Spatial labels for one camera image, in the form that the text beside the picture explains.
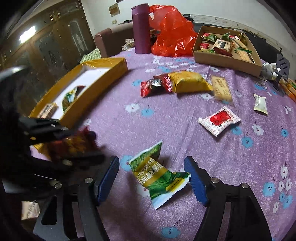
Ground brown biscuit packet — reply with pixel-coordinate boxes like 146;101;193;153
37;103;58;118

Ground green yellow snack packet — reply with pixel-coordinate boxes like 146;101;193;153
128;141;191;209

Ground red white snack packet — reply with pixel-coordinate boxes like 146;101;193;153
198;106;241;137

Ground white green snack packet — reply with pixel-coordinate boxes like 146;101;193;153
253;94;268;115

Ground beige cracker packet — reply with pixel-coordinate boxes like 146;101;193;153
211;76;232;102

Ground yellow snack pouch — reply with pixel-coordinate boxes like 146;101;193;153
168;71;213;94

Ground dark red candy packet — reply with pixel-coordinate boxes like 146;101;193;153
46;126;99;161

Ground purple floral tablecloth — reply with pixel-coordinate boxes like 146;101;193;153
83;50;295;240

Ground yellow gift box tray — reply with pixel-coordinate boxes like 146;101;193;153
29;58;128;128

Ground dark wooden cabinet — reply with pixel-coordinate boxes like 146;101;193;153
1;0;95;115

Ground orange biscuit packs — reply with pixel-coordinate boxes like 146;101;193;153
279;78;296;102

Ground grey phone stand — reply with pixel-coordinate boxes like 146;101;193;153
273;53;290;92

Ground brown armchair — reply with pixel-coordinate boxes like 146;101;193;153
94;22;133;58

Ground brown cardboard snack box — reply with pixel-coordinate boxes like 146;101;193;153
193;26;262;77

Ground red plastic bag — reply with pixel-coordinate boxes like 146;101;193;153
149;4;197;57

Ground purple thermos bottle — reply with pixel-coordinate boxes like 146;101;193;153
132;4;151;54

